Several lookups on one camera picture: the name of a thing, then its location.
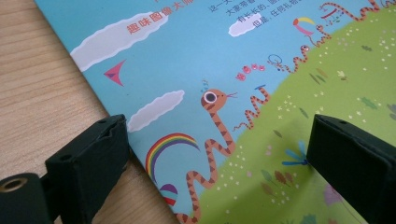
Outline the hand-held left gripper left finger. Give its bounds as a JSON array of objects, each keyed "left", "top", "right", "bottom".
[{"left": 45, "top": 114, "right": 131, "bottom": 224}]

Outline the light blue green picture book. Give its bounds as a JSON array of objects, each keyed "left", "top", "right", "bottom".
[{"left": 34, "top": 0, "right": 396, "bottom": 224}]

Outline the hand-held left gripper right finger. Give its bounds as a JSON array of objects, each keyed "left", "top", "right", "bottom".
[{"left": 305, "top": 114, "right": 396, "bottom": 224}]

